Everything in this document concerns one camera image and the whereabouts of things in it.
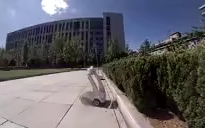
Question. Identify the grey metal bench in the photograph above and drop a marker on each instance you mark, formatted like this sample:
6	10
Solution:
98	90

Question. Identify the large curved grey building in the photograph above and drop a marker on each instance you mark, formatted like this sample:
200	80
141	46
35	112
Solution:
73	28

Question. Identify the pale concrete kerb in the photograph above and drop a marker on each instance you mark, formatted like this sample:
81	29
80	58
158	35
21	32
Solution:
128	111

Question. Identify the green grass lawn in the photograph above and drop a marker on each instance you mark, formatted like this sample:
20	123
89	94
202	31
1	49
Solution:
20	74

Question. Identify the pale concrete slab path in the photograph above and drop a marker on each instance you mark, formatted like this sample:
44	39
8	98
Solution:
40	96

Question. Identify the low building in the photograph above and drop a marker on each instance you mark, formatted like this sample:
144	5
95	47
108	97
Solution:
171	39

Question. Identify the conifer tree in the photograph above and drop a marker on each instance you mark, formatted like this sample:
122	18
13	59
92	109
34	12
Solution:
145	46

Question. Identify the row of trees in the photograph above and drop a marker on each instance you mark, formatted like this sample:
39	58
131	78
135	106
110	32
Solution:
65	53

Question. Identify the green hedge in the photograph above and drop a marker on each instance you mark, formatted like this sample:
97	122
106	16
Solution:
176	76

